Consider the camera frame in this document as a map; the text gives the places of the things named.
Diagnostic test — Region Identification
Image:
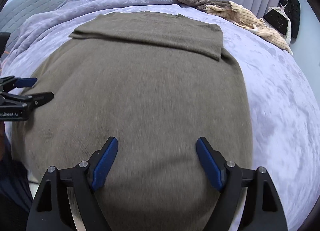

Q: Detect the lavender plush bed blanket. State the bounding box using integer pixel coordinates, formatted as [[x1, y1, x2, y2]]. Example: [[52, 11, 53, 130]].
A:
[[1, 0, 319, 230]]

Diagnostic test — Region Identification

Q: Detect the dark brown fleece garment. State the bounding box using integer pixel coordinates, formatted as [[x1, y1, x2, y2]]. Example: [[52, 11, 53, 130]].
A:
[[177, 0, 231, 12]]

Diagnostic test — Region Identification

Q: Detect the cream striped garment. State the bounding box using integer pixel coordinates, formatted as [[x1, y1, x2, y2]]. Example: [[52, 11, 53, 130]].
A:
[[205, 1, 293, 55]]

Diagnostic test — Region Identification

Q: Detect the black hanging jacket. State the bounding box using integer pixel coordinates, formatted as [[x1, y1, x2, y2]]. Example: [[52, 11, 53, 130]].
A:
[[279, 0, 300, 39]]

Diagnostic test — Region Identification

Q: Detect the olive brown knit sweater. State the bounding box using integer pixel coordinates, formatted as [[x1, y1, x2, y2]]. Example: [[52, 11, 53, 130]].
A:
[[12, 12, 253, 230]]

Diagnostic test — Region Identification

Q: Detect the black sparkly hanging garment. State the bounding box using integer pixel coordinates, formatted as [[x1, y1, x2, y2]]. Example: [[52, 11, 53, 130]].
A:
[[263, 7, 292, 45]]

